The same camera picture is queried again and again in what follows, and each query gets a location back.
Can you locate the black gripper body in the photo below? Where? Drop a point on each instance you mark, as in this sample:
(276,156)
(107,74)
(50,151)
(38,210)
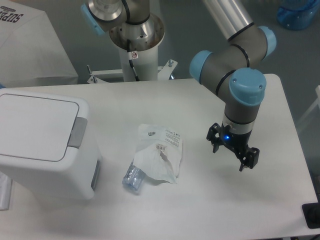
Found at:
(234,136)

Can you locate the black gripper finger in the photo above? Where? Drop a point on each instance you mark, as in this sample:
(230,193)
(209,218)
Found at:
(248,158)
(213,136)

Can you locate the white push-lid trash can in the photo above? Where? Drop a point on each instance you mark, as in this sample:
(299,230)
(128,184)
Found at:
(47,143)

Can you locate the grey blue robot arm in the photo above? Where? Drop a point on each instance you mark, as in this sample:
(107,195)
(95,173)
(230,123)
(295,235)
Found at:
(230,75)

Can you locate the crumpled white paper bag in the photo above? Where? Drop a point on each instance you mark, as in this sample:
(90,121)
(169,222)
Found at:
(159,152)

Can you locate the black device at edge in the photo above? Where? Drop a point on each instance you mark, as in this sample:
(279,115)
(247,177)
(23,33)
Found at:
(311,212)

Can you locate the crushed clear plastic bottle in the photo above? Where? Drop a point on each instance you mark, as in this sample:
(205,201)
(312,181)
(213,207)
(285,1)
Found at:
(133,178)

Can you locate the blue water jug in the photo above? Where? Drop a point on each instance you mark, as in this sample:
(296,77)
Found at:
(297,14)

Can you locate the white printed cloth cover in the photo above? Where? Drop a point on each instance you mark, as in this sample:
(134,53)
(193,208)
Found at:
(31,53)

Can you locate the clear plastic bag left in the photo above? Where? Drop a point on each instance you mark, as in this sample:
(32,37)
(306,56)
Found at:
(5,191)

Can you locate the white frame at right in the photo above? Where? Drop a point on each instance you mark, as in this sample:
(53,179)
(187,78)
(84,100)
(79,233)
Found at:
(310,113)

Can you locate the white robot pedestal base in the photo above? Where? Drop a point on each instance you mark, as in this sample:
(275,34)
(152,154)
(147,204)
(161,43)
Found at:
(137,46)

